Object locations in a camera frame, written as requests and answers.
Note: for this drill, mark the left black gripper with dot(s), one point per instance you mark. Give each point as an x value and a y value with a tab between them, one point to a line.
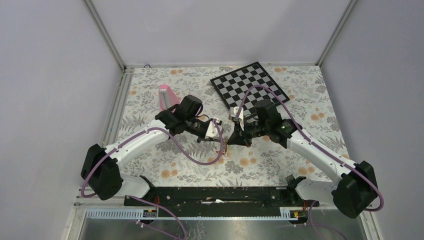
202	138

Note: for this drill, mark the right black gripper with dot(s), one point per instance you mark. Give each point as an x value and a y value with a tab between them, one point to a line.
238	139

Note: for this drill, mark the red tag key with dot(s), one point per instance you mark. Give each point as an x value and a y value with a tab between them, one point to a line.
226	150

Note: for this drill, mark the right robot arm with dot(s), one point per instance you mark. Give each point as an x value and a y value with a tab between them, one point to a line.
352	186

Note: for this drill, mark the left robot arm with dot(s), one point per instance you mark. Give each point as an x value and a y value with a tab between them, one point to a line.
102	166

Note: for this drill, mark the floral table mat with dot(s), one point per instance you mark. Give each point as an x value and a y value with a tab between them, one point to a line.
263	164

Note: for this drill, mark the pink plastic box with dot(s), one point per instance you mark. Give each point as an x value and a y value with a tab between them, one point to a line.
167	97

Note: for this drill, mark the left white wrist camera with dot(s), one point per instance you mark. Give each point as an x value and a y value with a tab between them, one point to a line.
213	131

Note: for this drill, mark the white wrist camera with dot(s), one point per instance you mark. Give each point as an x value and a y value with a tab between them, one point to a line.
213	131
236	115

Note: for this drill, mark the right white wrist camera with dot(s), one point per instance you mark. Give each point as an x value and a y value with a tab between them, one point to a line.
236	115

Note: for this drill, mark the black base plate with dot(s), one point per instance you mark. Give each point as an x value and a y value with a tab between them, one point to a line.
216	202

